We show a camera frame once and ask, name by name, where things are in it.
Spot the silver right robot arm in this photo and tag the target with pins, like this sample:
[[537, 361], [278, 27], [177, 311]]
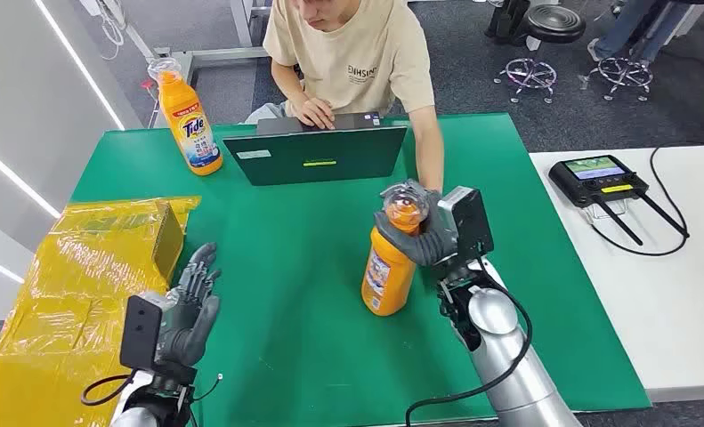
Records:
[[505, 359]]

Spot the person's legs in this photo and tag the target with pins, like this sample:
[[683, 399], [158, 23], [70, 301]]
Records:
[[637, 29]]

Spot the cardboard box in yellow plastic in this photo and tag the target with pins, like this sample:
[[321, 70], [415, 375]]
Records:
[[133, 236]]

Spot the white table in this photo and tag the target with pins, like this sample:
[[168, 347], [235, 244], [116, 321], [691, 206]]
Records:
[[646, 265]]

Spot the chrome stool base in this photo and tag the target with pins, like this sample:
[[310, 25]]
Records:
[[621, 75]]

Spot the green table mat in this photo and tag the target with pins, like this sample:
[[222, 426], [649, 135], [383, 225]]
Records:
[[304, 283]]

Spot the black remote controller with screen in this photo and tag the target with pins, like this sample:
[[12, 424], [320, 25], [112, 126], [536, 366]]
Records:
[[599, 180]]

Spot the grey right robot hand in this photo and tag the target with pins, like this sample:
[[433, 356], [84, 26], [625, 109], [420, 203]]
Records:
[[425, 241]]

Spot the grey desk frame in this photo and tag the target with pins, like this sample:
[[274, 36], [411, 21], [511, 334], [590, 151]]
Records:
[[216, 41]]

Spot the dark green laptop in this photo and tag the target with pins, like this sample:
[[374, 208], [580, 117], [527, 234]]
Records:
[[322, 150]]

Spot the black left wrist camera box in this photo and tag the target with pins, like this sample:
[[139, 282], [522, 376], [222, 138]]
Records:
[[141, 333]]

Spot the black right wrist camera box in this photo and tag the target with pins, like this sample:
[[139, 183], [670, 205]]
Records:
[[466, 221]]

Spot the black round stool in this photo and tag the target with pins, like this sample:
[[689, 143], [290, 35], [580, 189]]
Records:
[[540, 41]]

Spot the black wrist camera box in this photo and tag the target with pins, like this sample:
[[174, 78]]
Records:
[[141, 333], [466, 221]]

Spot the person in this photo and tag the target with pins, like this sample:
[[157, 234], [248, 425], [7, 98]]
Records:
[[357, 65]]

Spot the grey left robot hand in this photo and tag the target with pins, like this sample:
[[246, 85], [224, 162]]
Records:
[[193, 321]]

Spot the orange Tide detergent bottle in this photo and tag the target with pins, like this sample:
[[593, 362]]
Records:
[[190, 127]]

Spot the yellow plastic bag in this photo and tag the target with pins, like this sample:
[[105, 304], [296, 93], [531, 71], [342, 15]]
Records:
[[62, 318]]

